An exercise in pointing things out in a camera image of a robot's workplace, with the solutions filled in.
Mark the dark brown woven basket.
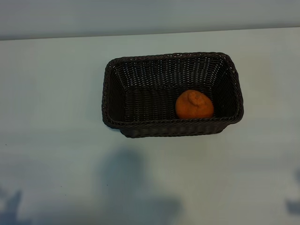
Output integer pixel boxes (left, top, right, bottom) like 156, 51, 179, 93
101, 52, 244, 138

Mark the orange fruit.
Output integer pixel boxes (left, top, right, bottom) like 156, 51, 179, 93
175, 90, 214, 120

